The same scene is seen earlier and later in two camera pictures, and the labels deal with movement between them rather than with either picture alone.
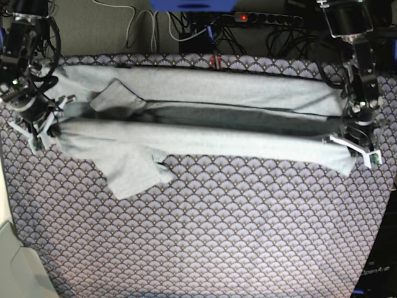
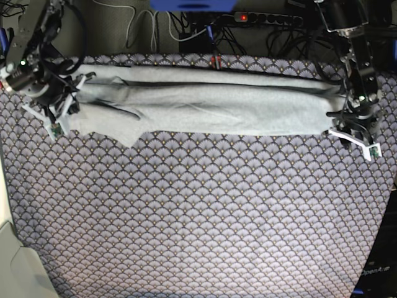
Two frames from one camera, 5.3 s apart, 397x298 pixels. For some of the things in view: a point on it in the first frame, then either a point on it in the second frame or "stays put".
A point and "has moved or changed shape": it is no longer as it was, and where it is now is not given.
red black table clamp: (216, 62) stays put
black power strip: (268, 18) stays put
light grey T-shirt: (125, 121) has moved or changed shape
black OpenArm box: (378, 277) stays put
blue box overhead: (193, 5) stays put
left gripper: (22, 99) to (32, 80)
